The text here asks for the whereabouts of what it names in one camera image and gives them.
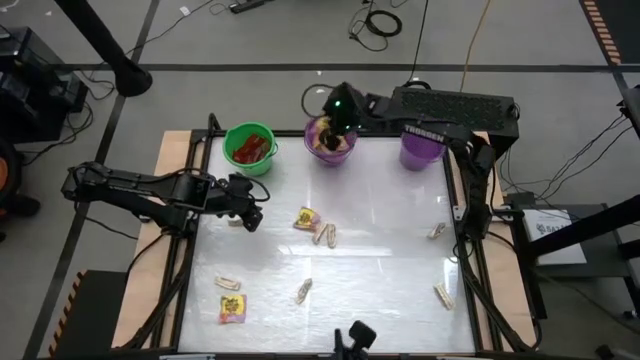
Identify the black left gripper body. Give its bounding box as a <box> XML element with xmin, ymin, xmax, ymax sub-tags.
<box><xmin>215</xmin><ymin>172</ymin><xmax>257</xmax><ymax>215</ymax></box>

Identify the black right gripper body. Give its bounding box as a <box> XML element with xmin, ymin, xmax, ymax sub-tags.
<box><xmin>324</xmin><ymin>82</ymin><xmax>370</xmax><ymax>136</ymax></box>

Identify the yellow sour candy pack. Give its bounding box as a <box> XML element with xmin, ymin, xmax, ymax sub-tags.
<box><xmin>310</xmin><ymin>117</ymin><xmax>332</xmax><ymax>151</ymax></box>
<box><xmin>218</xmin><ymin>293</ymin><xmax>248</xmax><ymax>325</ymax></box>
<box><xmin>292</xmin><ymin>205</ymin><xmax>322</xmax><ymax>233</ymax></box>

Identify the red candy pack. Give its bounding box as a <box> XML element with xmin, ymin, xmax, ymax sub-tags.
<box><xmin>232</xmin><ymin>133</ymin><xmax>264</xmax><ymax>165</ymax></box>

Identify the green halloween bucket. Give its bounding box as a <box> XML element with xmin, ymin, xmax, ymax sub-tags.
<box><xmin>222</xmin><ymin>121</ymin><xmax>279</xmax><ymax>178</ymax></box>

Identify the purple plastic bucket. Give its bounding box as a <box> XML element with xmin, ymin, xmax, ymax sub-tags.
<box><xmin>303</xmin><ymin>116</ymin><xmax>359</xmax><ymax>168</ymax></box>

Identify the purple bucket with face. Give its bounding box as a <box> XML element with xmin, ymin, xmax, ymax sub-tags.
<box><xmin>398</xmin><ymin>130</ymin><xmax>448</xmax><ymax>173</ymax></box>

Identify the black computer case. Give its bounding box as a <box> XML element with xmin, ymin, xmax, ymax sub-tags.
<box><xmin>388</xmin><ymin>84</ymin><xmax>520</xmax><ymax>152</ymax></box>

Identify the wooden table base board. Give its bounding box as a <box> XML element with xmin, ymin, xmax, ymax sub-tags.
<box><xmin>110</xmin><ymin>129</ymin><xmax>539</xmax><ymax>350</ymax></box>

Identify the black power strip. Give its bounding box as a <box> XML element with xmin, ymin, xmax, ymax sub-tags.
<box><xmin>228</xmin><ymin>0</ymin><xmax>267</xmax><ymax>15</ymax></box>

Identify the black pole stand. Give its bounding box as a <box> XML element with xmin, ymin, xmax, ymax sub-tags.
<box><xmin>53</xmin><ymin>0</ymin><xmax>154</xmax><ymax>99</ymax></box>

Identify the black mat with hazard stripes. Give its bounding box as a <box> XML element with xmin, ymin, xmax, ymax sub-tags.
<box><xmin>47</xmin><ymin>269</ymin><xmax>129</xmax><ymax>359</ymax></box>
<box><xmin>578</xmin><ymin>0</ymin><xmax>640</xmax><ymax>66</ymax></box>

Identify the black equipment cabinet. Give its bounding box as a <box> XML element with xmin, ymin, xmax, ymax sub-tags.
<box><xmin>0</xmin><ymin>25</ymin><xmax>90</xmax><ymax>145</ymax></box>

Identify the orange black floor machine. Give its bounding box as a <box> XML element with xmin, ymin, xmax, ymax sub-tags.
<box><xmin>0</xmin><ymin>137</ymin><xmax>24</xmax><ymax>216</ymax></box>

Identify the white paper sign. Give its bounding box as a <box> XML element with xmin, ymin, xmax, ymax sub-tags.
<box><xmin>521</xmin><ymin>207</ymin><xmax>589</xmax><ymax>267</ymax></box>

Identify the black stand beam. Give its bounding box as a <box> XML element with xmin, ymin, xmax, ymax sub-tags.
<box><xmin>527</xmin><ymin>193</ymin><xmax>640</xmax><ymax>262</ymax></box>

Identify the black metal table frame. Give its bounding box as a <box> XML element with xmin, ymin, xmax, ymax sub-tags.
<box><xmin>119</xmin><ymin>112</ymin><xmax>544</xmax><ymax>360</ymax></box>

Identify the coiled black cable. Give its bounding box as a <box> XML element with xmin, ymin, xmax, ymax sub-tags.
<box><xmin>348</xmin><ymin>3</ymin><xmax>404</xmax><ymax>53</ymax></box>

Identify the yellow floor cable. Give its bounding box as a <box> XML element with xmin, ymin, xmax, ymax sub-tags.
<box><xmin>458</xmin><ymin>0</ymin><xmax>494</xmax><ymax>92</ymax></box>

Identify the black table-level camera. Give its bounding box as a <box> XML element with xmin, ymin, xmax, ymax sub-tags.
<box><xmin>333</xmin><ymin>319</ymin><xmax>378</xmax><ymax>360</ymax></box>

